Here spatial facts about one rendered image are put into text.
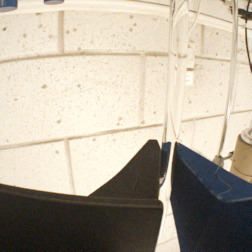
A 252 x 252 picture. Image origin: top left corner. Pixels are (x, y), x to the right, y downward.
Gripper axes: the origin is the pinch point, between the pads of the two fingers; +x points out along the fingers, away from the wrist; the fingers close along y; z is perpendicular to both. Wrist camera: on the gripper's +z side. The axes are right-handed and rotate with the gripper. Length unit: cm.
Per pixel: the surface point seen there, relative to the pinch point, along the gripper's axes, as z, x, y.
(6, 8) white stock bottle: 12.6, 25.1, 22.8
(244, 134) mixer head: -12.5, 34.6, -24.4
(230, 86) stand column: -3.4, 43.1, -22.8
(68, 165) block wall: -28, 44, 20
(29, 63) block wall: 1.4, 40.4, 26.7
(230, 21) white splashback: 17, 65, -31
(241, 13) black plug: 20, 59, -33
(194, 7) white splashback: 18, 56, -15
